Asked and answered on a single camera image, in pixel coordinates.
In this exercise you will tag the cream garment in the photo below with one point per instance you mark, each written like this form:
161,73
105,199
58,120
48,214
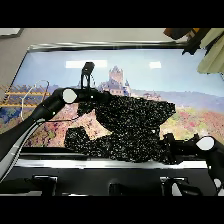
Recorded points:
211,61

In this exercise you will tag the black speckled garment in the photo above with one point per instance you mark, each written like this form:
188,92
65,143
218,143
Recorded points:
133,126

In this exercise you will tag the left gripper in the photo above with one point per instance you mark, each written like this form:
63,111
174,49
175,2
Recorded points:
95,96

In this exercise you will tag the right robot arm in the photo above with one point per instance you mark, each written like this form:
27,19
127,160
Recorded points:
213,153

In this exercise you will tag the white and brown clothes hanger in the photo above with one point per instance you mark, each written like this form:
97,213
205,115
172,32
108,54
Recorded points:
26,95

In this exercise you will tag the brown garment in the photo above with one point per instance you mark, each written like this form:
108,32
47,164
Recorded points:
176,32

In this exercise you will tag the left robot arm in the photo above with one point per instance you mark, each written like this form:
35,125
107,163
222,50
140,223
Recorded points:
50,106

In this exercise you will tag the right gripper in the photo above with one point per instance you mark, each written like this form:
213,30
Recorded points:
180,146

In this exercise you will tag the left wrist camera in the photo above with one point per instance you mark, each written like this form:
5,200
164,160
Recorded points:
88,68

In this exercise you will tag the silver frame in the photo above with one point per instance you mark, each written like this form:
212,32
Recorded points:
100,164

